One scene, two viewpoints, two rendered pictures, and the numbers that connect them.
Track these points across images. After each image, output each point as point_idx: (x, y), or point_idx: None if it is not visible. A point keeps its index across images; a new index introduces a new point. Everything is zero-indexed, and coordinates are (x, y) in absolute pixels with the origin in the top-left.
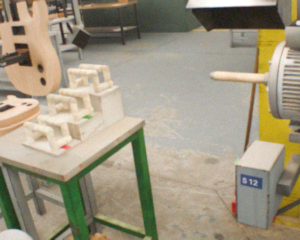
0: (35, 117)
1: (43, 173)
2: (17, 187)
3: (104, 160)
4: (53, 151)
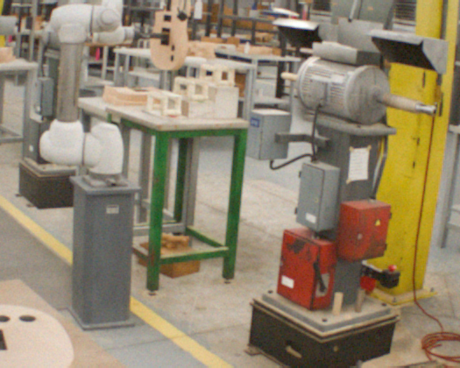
0: None
1: (146, 124)
2: (124, 151)
3: (199, 136)
4: (162, 116)
